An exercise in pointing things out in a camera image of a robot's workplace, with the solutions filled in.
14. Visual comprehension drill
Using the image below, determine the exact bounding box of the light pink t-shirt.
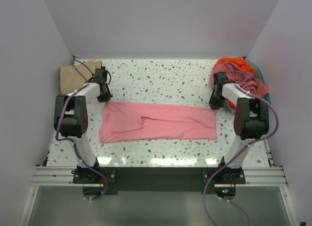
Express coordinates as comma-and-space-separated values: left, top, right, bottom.
98, 102, 217, 143

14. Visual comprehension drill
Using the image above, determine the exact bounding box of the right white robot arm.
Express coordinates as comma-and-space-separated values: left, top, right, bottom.
209, 72, 269, 184

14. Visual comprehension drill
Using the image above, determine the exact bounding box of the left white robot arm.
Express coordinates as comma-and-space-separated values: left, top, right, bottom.
54, 66, 112, 183

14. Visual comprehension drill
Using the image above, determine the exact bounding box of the dusty pink crumpled t-shirt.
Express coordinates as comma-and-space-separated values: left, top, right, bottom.
210, 62, 269, 97

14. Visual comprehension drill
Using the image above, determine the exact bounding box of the orange crumpled t-shirt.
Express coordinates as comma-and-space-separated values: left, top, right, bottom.
215, 57, 255, 74

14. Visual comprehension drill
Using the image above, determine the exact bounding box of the folded beige t-shirt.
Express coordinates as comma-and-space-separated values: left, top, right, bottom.
60, 60, 102, 95

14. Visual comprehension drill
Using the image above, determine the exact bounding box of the blue plastic basket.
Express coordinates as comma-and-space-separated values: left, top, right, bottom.
225, 61, 272, 109

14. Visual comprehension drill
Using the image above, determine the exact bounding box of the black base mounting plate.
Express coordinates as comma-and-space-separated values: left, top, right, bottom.
71, 166, 246, 196

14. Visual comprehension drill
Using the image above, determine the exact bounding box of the aluminium rail frame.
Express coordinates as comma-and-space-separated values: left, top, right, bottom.
18, 55, 299, 226

